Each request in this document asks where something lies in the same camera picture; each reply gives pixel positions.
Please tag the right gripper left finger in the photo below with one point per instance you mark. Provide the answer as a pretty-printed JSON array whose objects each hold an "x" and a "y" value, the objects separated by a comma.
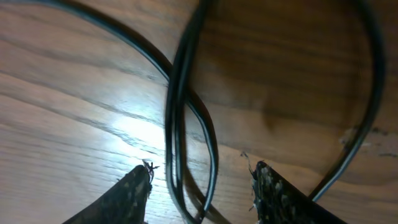
[{"x": 123, "y": 203}]

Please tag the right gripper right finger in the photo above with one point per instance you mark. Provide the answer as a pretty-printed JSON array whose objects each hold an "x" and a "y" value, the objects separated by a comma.
[{"x": 277, "y": 201}]

